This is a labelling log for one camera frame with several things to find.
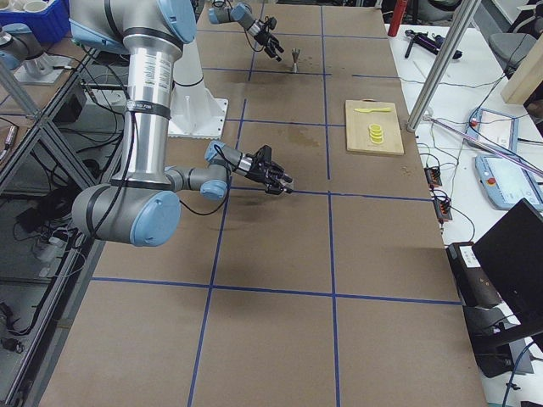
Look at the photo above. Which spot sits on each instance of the black computer monitor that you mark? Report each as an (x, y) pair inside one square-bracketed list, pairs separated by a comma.
[(510, 253)]

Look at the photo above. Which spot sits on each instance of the black terminal block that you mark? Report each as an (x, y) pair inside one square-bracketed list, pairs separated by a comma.
[(433, 176), (442, 207)]

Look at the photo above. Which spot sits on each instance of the grey office chair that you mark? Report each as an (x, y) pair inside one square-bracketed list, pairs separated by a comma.
[(511, 47)]

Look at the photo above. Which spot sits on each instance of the black monitor stand base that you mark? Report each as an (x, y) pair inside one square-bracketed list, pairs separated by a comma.
[(497, 343)]

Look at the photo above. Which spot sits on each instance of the yellow plastic knife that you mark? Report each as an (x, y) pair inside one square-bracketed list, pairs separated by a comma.
[(373, 110)]

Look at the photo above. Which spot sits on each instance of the blue teach pendant far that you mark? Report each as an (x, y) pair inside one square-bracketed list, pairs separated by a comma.
[(493, 129)]

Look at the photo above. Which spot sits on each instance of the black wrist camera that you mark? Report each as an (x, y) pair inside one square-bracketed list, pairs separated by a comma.
[(263, 157), (268, 23)]

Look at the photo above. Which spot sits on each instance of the steel jigger cup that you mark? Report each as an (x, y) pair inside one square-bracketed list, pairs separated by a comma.
[(295, 60)]

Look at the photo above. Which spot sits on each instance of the blue plastic bin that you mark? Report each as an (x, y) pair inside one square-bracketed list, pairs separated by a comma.
[(48, 26)]

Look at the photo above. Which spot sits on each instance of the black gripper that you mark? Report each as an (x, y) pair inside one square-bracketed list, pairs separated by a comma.
[(255, 171), (262, 36)]

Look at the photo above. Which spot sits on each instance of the black power adapter box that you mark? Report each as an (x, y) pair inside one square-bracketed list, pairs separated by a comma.
[(473, 284)]

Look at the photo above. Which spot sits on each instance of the aluminium frame post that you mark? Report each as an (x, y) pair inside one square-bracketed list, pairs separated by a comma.
[(460, 23)]

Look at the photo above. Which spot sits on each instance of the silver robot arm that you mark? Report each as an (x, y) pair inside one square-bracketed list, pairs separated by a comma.
[(222, 12), (165, 96)]

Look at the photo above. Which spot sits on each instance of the black terminal block near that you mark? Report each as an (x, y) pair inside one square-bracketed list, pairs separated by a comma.
[(442, 207)]

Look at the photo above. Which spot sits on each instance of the black terminal block far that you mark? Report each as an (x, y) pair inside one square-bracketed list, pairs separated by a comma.
[(433, 176)]

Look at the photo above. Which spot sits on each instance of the bamboo cutting board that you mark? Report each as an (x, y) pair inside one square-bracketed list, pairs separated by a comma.
[(358, 134)]

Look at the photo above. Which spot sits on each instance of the black tripod stand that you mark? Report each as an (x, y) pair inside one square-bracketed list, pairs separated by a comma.
[(431, 43)]

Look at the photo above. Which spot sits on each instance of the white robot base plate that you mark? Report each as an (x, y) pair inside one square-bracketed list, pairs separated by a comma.
[(195, 112)]

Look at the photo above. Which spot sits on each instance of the blue teach pendant near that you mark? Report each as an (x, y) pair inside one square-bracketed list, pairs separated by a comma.
[(506, 183)]

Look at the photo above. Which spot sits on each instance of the blue teach pendant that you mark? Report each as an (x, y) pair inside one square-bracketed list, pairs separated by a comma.
[(506, 183), (493, 129)]

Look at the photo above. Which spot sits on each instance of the clear glass measuring cup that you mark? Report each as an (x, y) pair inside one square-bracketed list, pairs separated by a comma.
[(287, 187)]

